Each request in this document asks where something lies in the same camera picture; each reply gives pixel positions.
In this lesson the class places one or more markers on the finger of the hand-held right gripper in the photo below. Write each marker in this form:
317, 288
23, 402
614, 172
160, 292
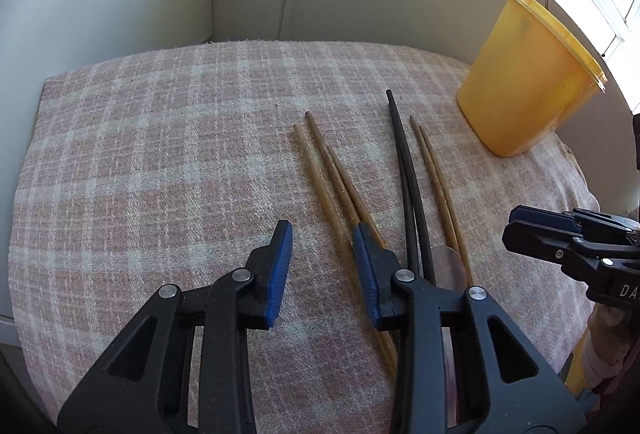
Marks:
542, 215
540, 241

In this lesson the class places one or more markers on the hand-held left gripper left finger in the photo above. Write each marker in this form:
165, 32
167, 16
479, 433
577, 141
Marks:
279, 274

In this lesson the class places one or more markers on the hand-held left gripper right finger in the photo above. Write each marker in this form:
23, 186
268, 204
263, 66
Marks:
366, 274

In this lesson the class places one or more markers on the translucent plastic spoon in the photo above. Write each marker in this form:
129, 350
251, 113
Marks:
446, 266

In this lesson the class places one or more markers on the thick brown wooden chopstick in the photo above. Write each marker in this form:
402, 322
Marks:
335, 164
320, 174

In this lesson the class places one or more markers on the yellow plastic container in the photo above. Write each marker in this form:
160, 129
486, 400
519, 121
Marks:
520, 79

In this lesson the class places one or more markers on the person's right hand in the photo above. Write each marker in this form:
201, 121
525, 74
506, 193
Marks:
612, 339

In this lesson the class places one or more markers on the pink plaid cloth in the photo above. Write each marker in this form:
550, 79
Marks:
150, 164

